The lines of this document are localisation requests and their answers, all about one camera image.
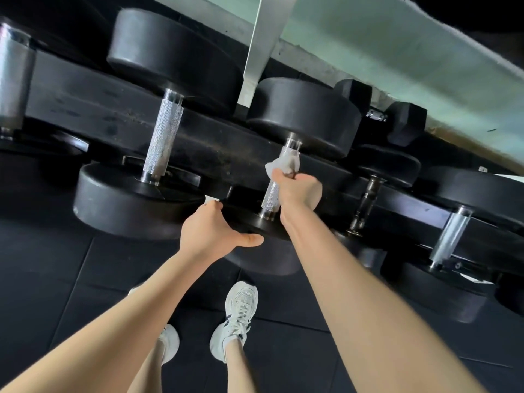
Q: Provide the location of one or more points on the person's right leg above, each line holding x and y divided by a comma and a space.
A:
239, 368

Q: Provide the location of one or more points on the person's left white sneaker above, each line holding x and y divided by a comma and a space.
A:
170, 343

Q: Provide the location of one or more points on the person's right forearm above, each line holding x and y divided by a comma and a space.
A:
376, 323

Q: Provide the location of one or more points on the white wet wipe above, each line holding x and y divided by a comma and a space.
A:
284, 163

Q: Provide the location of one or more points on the person's right white sneaker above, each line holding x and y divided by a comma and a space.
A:
237, 315

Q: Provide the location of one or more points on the large black dumbbell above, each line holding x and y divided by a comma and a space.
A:
479, 192

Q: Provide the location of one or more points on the black dumbbell rack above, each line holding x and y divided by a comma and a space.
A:
102, 110

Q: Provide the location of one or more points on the person's right hand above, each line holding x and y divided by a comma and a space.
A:
299, 196

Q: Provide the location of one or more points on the person's left hand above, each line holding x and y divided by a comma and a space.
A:
208, 233

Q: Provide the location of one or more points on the person's left forearm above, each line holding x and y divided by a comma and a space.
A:
106, 335

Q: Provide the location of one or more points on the person's white sneaker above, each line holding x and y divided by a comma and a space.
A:
237, 315
170, 343

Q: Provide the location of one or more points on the black hex dumbbell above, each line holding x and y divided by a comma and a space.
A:
405, 122

